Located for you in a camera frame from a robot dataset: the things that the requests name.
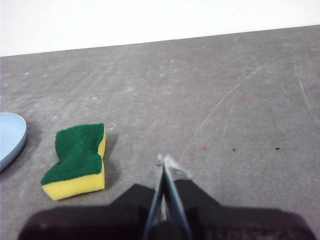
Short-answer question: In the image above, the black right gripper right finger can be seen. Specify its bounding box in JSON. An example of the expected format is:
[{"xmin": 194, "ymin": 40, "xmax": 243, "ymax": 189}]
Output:
[{"xmin": 162, "ymin": 154, "xmax": 317, "ymax": 240}]

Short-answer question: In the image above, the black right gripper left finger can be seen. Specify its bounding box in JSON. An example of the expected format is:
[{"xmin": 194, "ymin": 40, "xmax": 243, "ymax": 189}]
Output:
[{"xmin": 17, "ymin": 154, "xmax": 165, "ymax": 240}]

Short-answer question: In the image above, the yellow sponge with green scourer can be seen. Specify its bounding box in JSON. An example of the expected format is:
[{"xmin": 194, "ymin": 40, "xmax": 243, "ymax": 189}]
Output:
[{"xmin": 40, "ymin": 122, "xmax": 107, "ymax": 202}]

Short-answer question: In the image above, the light blue round plate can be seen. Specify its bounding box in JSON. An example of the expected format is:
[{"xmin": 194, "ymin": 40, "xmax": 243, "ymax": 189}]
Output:
[{"xmin": 0, "ymin": 112, "xmax": 28, "ymax": 173}]

